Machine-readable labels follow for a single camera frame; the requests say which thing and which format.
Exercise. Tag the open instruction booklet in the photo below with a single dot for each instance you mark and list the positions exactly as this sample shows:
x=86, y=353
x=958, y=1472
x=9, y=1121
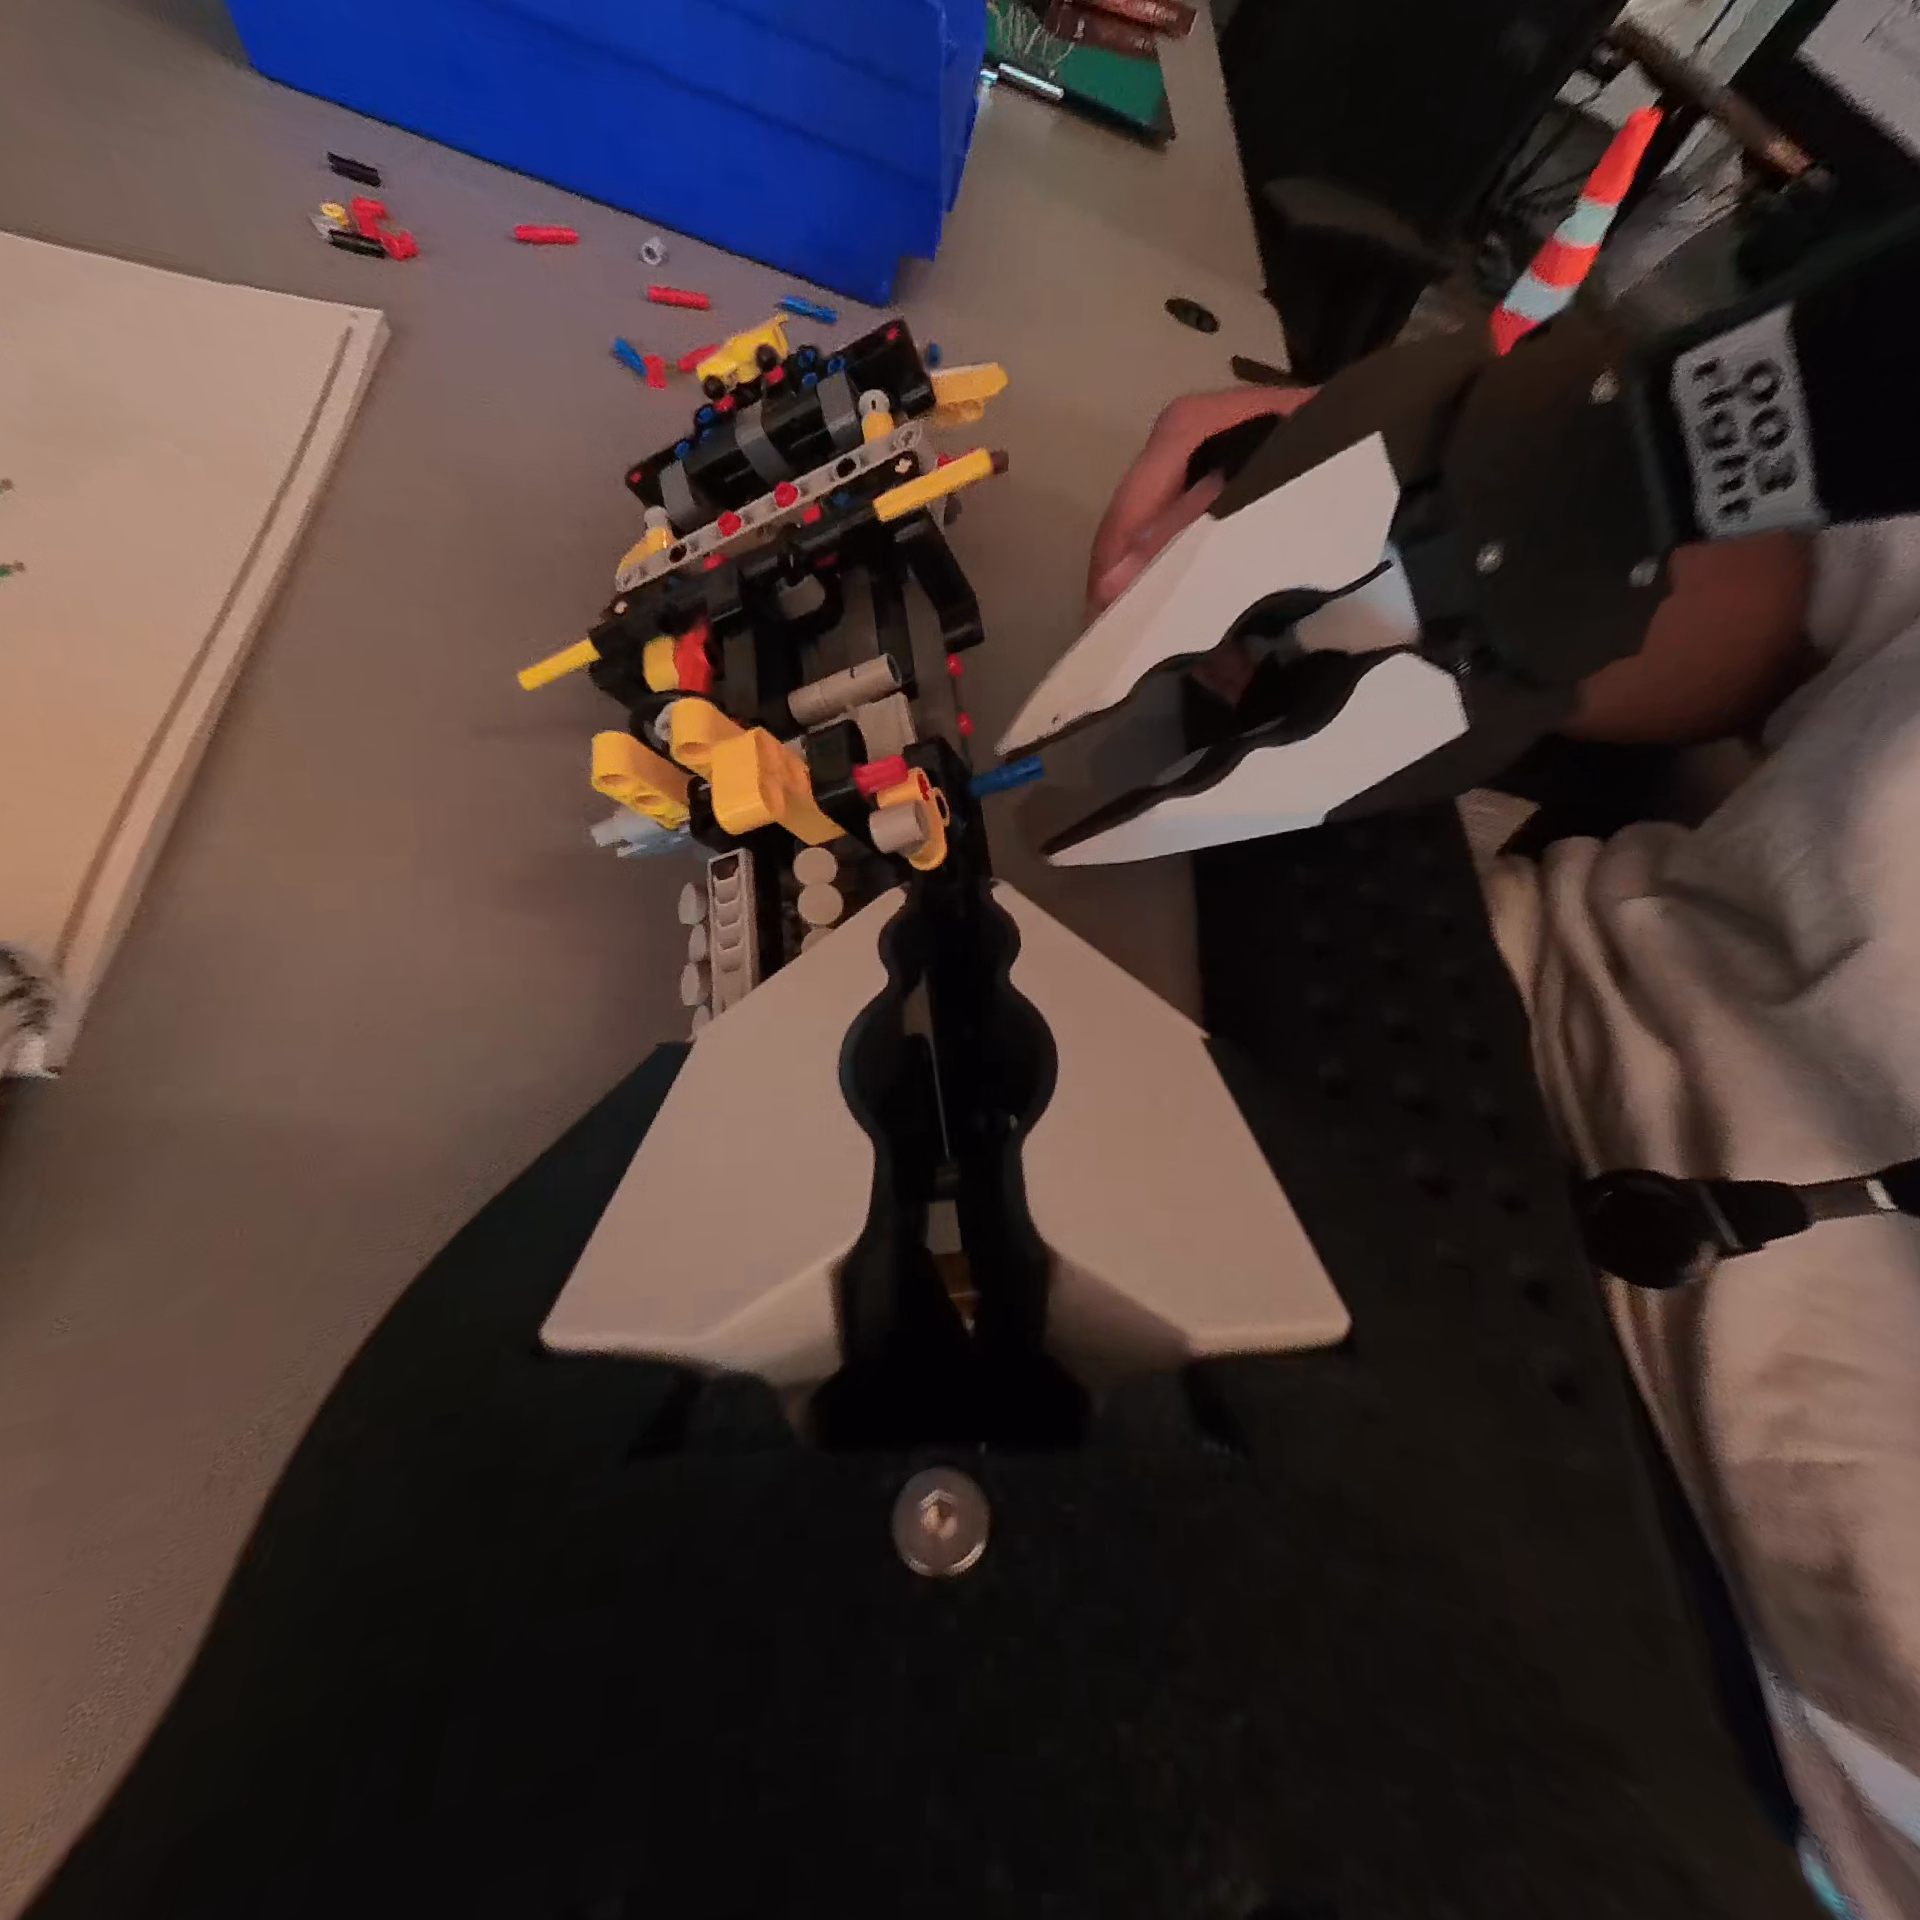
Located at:
x=149, y=599

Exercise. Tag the person's right hand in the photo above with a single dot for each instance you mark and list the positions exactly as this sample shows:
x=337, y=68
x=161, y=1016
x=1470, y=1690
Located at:
x=1171, y=465

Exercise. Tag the person's right forearm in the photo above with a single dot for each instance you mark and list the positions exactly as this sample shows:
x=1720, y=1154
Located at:
x=1693, y=646

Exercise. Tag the orange traffic cone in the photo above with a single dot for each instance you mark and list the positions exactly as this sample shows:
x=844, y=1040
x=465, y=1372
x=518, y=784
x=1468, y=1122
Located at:
x=1576, y=240

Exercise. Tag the black lego pin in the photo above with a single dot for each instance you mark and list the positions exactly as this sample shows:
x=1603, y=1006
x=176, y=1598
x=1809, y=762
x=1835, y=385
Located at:
x=353, y=168

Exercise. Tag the black yellow lego car chassis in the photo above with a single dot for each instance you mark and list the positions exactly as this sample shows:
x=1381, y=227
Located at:
x=809, y=599

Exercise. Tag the blue plastic bin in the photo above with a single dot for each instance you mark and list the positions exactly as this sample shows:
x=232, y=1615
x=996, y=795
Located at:
x=675, y=120

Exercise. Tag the red lego pin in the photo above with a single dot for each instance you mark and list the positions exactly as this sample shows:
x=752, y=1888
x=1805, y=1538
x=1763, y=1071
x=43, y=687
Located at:
x=545, y=233

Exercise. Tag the scattered red blue lego pins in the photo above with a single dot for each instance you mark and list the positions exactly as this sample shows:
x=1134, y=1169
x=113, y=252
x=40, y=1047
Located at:
x=675, y=297

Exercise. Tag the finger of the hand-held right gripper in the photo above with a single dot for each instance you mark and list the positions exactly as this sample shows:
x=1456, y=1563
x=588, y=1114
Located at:
x=1244, y=555
x=1334, y=764

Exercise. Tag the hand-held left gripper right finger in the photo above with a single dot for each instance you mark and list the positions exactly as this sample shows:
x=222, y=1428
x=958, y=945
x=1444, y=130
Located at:
x=1184, y=1201

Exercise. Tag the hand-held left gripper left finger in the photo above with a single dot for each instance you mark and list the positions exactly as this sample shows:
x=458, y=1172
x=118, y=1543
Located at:
x=720, y=1201

